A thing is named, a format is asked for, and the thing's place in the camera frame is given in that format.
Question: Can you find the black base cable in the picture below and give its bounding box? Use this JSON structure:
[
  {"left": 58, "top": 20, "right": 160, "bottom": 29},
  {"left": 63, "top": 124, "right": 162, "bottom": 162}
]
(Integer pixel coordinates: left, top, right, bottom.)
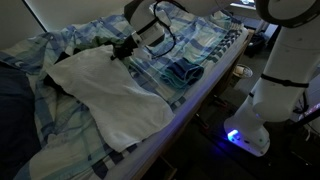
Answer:
[{"left": 292, "top": 89, "right": 311, "bottom": 116}]

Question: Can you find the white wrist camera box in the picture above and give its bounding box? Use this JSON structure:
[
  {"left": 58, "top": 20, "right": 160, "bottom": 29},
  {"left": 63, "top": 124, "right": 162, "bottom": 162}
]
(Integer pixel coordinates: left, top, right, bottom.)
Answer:
[{"left": 139, "top": 23, "right": 166, "bottom": 48}]

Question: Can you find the teal and blue folded cloth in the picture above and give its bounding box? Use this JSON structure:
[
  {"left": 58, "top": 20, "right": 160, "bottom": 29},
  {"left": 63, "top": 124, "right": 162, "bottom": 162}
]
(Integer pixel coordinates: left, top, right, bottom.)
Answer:
[{"left": 160, "top": 57, "right": 205, "bottom": 90}]

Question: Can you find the dark blue pillow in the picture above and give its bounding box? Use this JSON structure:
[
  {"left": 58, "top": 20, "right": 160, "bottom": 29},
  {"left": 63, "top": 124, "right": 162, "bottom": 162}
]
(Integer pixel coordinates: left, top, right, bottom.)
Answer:
[{"left": 0, "top": 61, "right": 43, "bottom": 180}]

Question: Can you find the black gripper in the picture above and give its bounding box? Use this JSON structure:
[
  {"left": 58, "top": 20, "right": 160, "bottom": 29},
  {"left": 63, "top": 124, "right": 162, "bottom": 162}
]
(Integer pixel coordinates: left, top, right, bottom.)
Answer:
[{"left": 110, "top": 33, "right": 143, "bottom": 62}]

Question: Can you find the blue plaid bedsheet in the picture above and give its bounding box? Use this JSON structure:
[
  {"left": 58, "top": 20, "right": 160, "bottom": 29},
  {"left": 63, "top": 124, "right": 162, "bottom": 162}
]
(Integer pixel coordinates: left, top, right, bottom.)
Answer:
[{"left": 0, "top": 1, "right": 249, "bottom": 180}]

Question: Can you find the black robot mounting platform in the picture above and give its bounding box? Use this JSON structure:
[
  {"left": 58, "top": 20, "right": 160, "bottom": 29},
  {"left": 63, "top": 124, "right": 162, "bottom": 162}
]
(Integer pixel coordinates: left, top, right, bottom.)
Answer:
[{"left": 186, "top": 109, "right": 320, "bottom": 180}]

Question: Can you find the bed frame with mattress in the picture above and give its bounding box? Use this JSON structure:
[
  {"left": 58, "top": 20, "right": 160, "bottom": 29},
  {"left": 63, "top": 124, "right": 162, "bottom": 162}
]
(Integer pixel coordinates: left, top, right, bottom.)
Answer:
[{"left": 106, "top": 28, "right": 256, "bottom": 180}]

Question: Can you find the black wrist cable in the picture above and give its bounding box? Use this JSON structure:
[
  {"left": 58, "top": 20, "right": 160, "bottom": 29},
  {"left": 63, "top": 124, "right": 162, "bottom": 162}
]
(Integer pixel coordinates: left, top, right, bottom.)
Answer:
[{"left": 143, "top": 0, "right": 178, "bottom": 60}]

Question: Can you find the white textured towel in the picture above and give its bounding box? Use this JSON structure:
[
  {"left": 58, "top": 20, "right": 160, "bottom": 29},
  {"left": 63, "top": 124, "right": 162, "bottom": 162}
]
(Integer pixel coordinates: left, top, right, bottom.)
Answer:
[{"left": 44, "top": 44, "right": 177, "bottom": 154}]

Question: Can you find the black stand pole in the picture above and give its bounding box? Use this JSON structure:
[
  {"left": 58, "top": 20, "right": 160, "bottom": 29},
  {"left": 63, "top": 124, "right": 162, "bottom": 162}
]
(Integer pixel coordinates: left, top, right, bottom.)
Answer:
[{"left": 286, "top": 105, "right": 320, "bottom": 134}]

